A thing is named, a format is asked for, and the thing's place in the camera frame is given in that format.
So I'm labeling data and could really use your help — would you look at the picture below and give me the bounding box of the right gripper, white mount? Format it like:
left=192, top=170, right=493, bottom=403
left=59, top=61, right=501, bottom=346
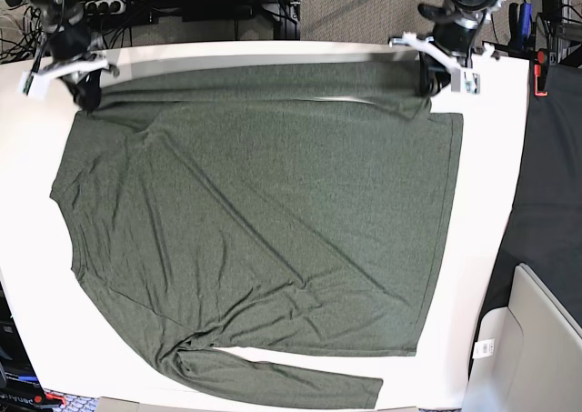
left=17, top=25, right=120, bottom=113

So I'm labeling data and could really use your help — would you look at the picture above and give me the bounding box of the left gripper, white mount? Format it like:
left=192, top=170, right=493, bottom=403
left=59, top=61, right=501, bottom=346
left=388, top=32, right=501, bottom=97

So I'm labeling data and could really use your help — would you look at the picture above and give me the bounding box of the green long-sleeve T-shirt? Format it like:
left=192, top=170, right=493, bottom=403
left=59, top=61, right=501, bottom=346
left=51, top=63, right=464, bottom=409

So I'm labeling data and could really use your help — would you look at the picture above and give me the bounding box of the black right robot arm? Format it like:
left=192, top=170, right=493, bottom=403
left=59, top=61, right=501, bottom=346
left=18, top=0, right=119, bottom=112

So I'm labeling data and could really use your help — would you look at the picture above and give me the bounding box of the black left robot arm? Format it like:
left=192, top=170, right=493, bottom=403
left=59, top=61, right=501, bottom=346
left=388, top=0, right=506, bottom=96

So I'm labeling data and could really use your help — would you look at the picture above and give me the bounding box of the red clamp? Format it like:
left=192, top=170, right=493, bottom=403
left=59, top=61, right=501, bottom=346
left=533, top=48, right=549, bottom=97

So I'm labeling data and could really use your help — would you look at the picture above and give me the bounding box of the black box on floor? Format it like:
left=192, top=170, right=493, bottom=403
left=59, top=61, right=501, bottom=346
left=146, top=0, right=259, bottom=22

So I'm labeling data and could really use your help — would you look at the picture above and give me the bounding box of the beige plastic bin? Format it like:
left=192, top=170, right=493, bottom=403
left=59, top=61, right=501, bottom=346
left=462, top=264, right=581, bottom=411

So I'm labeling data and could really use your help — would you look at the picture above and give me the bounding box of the tangle of black cables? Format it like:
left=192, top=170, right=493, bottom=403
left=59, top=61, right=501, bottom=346
left=0, top=0, right=137, bottom=65

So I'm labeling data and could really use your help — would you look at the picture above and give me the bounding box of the blue handled tool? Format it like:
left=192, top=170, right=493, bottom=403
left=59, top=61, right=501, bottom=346
left=517, top=3, right=532, bottom=41

